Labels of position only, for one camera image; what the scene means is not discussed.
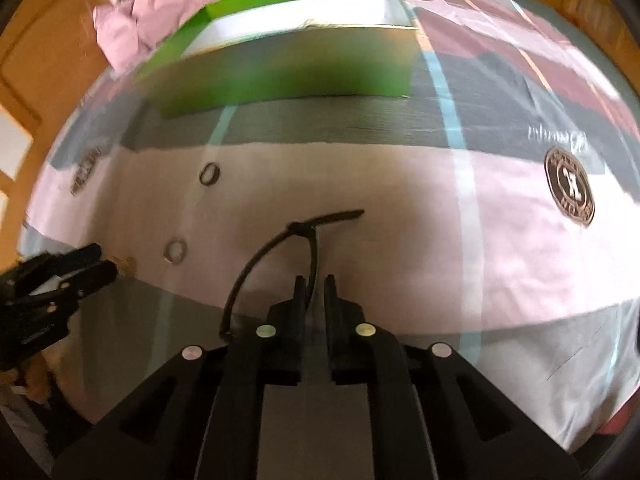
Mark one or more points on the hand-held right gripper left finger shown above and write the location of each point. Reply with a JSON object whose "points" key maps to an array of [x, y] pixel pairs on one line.
{"points": [[299, 305]]}

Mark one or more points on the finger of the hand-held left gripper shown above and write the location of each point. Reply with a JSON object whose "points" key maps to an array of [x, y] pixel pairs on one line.
{"points": [[92, 277], [75, 256]]}

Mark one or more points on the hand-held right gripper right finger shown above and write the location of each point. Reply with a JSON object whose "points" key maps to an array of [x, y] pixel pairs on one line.
{"points": [[331, 305]]}

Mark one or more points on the green cardboard box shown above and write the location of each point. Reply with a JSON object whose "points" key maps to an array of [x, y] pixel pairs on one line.
{"points": [[300, 75]]}

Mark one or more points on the plaid bed sheet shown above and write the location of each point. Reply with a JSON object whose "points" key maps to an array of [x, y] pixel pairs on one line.
{"points": [[400, 260]]}

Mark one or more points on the pink quilt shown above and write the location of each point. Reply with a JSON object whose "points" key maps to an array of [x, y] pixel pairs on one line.
{"points": [[165, 10]]}

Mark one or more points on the wooden footboard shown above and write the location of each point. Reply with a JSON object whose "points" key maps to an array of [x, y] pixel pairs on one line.
{"points": [[590, 5]]}

